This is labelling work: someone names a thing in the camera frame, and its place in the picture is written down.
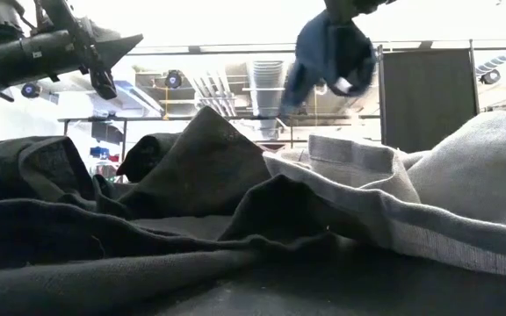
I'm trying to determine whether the black partition panel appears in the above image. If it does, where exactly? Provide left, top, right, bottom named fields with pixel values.
left=376, top=43, right=481, bottom=154

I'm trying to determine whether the striped flexible air duct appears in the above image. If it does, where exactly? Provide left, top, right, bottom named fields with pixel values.
left=475, top=48, right=506, bottom=75

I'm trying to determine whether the light gray towel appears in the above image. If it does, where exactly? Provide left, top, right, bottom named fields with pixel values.
left=404, top=109, right=506, bottom=229

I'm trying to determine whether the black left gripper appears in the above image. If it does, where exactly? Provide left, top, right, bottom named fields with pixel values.
left=0, top=0, right=145, bottom=104

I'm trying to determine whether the black hanging monitor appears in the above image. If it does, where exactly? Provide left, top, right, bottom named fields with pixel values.
left=90, top=120, right=125, bottom=146

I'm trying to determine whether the gray metal frame beam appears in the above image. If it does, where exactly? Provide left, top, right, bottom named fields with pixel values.
left=125, top=38, right=506, bottom=57

